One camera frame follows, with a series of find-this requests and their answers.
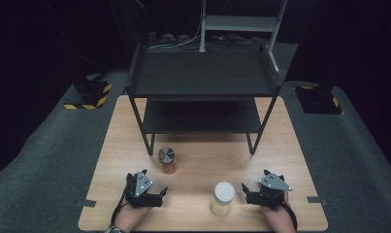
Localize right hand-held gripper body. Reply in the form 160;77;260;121
246;169;293;210

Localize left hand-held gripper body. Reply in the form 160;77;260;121
124;169;164;209

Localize yellow-filled jar white lid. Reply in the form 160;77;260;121
210;181;236;216

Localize orange spice jar silver lid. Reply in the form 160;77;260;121
157;147;178;175

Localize black two-tier metal rack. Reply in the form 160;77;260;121
124;43;284;156

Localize person's right hand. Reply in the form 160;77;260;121
260;191;297;233

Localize person's left hand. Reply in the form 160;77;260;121
113;203;152;233

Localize grey tape strip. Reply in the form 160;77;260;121
76;198;98;209
307;195;329;207

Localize patterned wristband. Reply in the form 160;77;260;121
105;223;127;233

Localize black base with hazard tape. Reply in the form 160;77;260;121
63;80;114;111
294;84;343;116

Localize black power strip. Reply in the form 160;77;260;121
147;31;191;46

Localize grey metal stand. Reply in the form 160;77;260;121
198;0;288;74

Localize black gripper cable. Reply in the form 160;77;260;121
279;201;299;231
111;189;130;225

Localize black floor cables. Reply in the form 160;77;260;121
205;33;269;53

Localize white cable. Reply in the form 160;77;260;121
147;17;204;50

